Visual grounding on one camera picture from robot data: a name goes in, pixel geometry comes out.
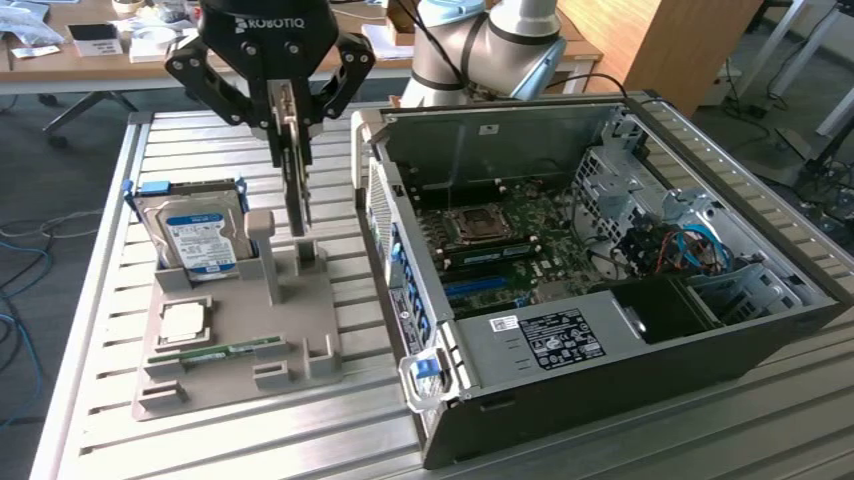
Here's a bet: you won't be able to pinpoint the open black PC case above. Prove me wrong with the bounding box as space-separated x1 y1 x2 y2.
351 89 854 471

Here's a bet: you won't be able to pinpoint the green motherboard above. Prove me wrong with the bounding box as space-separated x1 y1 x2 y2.
413 177 635 314

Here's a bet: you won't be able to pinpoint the silver disk bay cage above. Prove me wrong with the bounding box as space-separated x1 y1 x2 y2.
571 144 676 251

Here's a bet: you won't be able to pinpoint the flat white box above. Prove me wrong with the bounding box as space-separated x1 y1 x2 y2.
127 38 182 64

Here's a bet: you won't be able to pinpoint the grey parts rack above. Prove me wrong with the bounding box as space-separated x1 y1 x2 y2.
131 197 349 424

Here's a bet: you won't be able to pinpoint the blue case release latch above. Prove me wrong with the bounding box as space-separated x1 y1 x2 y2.
411 357 447 396

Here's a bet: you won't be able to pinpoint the CPU socket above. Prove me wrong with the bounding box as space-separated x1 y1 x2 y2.
450 204 519 246

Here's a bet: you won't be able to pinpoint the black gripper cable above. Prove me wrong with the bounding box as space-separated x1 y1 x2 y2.
393 0 469 89

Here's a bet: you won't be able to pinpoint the silver CPU chip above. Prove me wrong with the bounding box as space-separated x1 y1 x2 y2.
159 302 208 344

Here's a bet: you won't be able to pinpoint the silver disk bay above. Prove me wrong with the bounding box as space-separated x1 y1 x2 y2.
686 262 813 326

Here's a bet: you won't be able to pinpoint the black plastic shroud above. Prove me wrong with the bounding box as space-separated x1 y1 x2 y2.
590 277 722 345

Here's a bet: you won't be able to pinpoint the blue expansion slot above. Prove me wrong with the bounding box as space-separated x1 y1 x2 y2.
445 275 509 299

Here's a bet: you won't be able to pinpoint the clear plastic bag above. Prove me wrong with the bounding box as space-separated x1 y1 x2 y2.
0 4 66 47

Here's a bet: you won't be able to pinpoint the hard disk with blue caddy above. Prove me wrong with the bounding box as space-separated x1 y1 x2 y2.
123 174 253 281

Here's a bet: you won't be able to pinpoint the white metal table frame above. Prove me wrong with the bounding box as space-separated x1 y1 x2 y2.
766 0 854 136

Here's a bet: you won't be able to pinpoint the black floor stand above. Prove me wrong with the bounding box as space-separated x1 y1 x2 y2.
773 127 854 211

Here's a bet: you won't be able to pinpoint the white paper stack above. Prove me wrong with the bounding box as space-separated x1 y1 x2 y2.
363 22 417 60

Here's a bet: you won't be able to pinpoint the white tape roll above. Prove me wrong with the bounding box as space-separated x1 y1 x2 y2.
131 27 180 52

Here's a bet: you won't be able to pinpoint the black cable behind case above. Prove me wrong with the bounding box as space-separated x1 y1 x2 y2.
533 73 669 109

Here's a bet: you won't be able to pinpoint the white box with black top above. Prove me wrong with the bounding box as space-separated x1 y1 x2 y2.
66 22 126 57

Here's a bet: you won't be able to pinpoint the blue wire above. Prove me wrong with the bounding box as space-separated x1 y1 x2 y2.
670 227 736 274

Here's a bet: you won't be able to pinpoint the wooden cabinet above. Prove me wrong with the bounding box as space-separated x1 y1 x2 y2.
557 0 766 117

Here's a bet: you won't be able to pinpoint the Nvidia graphics card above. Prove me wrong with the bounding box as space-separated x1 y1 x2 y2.
269 79 317 240

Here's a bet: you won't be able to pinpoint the brown cardboard box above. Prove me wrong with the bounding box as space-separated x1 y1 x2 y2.
389 0 422 34

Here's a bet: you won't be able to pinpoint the red and black wires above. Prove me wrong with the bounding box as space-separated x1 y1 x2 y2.
650 234 709 274

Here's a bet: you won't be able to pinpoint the blue floor cable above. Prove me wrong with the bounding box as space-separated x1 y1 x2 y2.
0 239 52 426

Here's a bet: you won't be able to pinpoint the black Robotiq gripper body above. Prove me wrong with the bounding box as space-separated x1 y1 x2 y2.
198 0 341 84

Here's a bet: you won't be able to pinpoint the grey power supply unit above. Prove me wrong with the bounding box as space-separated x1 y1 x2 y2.
437 292 653 396

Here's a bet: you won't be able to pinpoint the green RAM stick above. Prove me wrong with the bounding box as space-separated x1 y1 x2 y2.
445 242 535 266
147 335 286 365

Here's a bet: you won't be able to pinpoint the wooden desk with white frame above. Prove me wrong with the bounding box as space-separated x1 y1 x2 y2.
237 0 606 109
0 0 262 146

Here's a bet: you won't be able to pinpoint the grey floor cable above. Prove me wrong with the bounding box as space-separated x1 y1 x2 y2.
0 209 102 241

